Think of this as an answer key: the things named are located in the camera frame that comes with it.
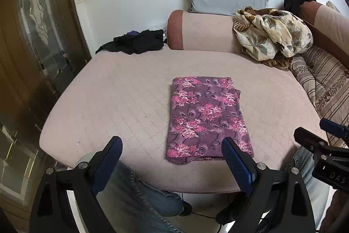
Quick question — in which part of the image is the person's right leg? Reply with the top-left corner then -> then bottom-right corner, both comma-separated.
292,146 -> 331,231

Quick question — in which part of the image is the brown patterned cloth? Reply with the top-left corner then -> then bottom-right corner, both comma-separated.
262,53 -> 292,70

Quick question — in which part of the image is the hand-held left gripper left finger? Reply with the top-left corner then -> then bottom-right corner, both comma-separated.
29,136 -> 123,233

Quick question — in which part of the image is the purple floral garment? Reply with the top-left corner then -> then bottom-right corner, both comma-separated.
165,76 -> 255,165

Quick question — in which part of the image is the person's right forearm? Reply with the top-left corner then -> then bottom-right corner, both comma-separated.
318,187 -> 349,233

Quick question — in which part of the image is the person's left leg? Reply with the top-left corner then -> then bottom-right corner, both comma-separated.
78,154 -> 184,233

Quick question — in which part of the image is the small striped cushion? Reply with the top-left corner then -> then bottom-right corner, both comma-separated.
288,54 -> 323,115

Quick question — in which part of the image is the cream floral blanket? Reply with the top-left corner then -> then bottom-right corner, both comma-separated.
233,6 -> 314,61

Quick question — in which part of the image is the wooden door with glass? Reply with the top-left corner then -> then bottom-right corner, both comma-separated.
0,0 -> 92,224

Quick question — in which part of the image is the pile of black clothes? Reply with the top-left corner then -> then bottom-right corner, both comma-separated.
95,29 -> 165,55

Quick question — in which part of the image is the person's black shoe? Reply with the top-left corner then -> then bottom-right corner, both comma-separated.
178,201 -> 193,217

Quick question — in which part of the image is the person's leg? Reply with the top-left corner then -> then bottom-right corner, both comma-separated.
292,146 -> 331,231
78,154 -> 184,233

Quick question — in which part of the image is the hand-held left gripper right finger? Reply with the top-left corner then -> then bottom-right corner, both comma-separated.
216,137 -> 317,233

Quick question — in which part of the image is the black cable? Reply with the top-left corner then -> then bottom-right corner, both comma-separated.
180,192 -> 235,233

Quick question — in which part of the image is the large striped cushion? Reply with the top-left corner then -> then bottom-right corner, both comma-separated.
302,45 -> 349,149

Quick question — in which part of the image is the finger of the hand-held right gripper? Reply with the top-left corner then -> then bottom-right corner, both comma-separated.
294,127 -> 330,158
319,118 -> 349,142

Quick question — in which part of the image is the pink quilted sofa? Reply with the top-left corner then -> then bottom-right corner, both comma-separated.
39,0 -> 349,194

